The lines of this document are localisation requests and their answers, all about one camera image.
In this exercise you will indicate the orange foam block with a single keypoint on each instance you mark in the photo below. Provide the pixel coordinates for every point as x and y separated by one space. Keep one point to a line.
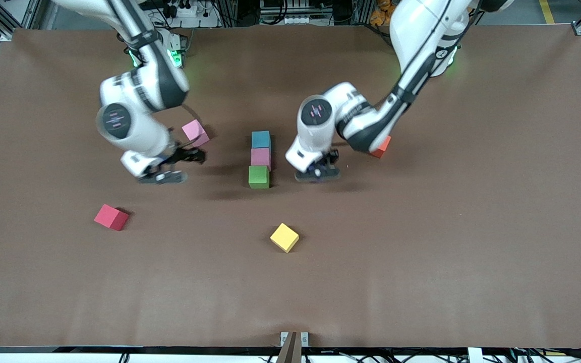
384 147

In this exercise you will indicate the white table edge bracket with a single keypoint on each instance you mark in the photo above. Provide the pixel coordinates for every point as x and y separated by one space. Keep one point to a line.
474 355

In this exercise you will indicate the pink foam block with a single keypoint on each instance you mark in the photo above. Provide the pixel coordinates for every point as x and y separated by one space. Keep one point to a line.
193 130
260 157

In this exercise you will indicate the pile of orange objects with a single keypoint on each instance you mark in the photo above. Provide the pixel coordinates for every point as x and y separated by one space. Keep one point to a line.
379 17

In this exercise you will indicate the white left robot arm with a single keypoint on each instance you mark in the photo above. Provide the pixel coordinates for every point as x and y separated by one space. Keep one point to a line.
421 45

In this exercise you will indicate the blue foam block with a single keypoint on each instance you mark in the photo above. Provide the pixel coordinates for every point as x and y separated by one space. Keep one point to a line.
260 139

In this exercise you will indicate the yellow foam block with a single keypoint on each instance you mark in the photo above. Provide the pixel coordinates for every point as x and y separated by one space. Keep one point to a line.
284 236

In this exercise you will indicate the white power strip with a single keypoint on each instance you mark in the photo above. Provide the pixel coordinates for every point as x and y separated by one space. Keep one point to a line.
205 20
290 20

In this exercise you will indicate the red foam block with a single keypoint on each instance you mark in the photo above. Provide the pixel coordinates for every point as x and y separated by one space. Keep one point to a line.
109 216

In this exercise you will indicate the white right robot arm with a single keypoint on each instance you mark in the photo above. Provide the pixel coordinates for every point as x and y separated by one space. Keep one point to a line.
139 91

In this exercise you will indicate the small metal bracket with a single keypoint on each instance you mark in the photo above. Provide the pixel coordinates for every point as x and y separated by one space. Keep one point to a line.
284 339

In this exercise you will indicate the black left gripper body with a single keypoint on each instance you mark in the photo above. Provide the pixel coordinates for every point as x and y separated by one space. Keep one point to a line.
327 159

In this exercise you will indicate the green foam block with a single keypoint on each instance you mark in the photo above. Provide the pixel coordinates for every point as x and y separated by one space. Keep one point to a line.
258 176

